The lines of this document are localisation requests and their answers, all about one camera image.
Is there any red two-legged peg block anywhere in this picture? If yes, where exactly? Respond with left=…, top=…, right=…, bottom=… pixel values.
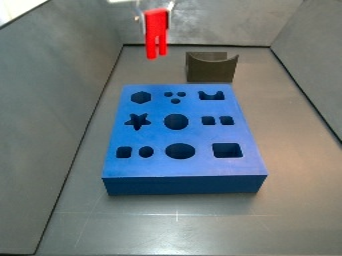
left=144, top=8, right=168, bottom=60

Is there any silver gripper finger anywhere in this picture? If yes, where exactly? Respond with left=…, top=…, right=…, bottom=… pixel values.
left=133, top=0, right=144, bottom=22
left=166, top=0, right=174, bottom=13

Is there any dark grey curved block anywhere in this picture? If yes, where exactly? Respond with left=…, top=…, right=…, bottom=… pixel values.
left=185, top=52, right=239, bottom=83

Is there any blue foam shape board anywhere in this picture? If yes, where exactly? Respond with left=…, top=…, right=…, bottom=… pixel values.
left=101, top=84, right=268, bottom=195

